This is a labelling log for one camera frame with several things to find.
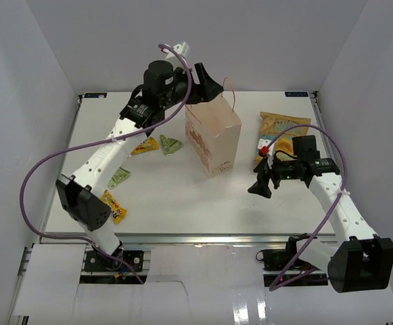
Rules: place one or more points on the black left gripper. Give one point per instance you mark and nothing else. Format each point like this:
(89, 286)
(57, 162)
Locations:
(206, 91)

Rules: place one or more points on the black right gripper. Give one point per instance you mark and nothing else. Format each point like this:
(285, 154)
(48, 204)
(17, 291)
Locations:
(261, 187)

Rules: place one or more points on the brown paper bag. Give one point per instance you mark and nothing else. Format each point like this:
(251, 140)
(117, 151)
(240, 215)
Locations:
(213, 130)

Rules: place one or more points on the green triangular snack packet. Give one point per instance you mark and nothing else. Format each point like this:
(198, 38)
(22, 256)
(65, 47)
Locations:
(169, 145)

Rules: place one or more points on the yellow m&m packet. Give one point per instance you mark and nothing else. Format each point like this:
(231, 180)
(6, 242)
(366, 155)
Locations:
(118, 212)
(149, 144)

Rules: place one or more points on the green square snack packet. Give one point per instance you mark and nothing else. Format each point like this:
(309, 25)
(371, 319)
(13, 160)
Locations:
(118, 177)

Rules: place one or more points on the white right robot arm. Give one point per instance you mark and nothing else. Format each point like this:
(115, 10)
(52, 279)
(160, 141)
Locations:
(363, 259)

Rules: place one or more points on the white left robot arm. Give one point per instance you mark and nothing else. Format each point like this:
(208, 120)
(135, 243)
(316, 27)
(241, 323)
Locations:
(80, 194)

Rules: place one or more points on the blue right corner label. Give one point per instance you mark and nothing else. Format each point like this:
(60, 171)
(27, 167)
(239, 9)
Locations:
(294, 94)

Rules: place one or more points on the blue corner label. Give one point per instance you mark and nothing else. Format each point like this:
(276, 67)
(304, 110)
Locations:
(95, 95)
(294, 94)

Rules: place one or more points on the blue left corner label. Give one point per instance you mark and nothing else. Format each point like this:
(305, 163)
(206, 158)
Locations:
(95, 95)

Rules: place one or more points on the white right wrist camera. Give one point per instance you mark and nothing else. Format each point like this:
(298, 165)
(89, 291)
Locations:
(265, 149)

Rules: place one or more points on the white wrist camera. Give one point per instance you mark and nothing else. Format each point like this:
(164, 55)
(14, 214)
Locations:
(265, 149)
(182, 49)

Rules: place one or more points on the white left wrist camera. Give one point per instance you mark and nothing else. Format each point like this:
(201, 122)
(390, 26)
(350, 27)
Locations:
(182, 49)

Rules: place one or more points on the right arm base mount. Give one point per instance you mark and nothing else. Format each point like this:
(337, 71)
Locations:
(274, 260)

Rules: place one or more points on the aluminium table rail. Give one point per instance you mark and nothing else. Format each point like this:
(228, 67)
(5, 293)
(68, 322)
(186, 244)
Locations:
(198, 239)

